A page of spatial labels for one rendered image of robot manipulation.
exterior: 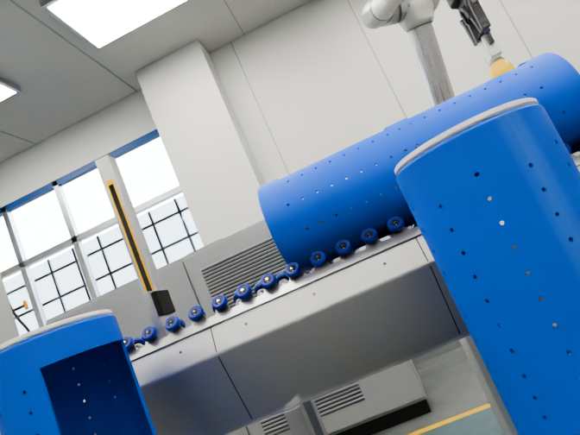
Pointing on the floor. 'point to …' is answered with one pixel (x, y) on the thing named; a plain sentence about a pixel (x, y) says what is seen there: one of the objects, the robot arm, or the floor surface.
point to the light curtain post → (129, 224)
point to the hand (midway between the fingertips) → (489, 48)
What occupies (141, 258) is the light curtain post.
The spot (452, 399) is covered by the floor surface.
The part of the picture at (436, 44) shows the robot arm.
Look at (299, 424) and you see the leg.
